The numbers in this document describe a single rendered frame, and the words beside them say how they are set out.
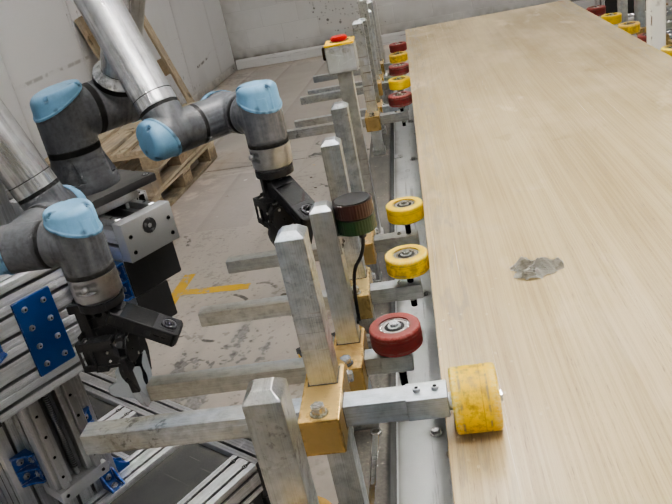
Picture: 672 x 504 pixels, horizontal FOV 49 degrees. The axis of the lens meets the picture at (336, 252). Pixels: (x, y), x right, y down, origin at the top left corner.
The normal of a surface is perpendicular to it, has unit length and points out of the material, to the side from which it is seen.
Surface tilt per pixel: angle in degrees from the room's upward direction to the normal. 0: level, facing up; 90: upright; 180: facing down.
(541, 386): 0
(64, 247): 90
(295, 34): 90
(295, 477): 90
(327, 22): 90
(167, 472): 0
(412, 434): 0
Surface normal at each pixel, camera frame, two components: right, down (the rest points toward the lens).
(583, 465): -0.19, -0.89
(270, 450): -0.07, 0.43
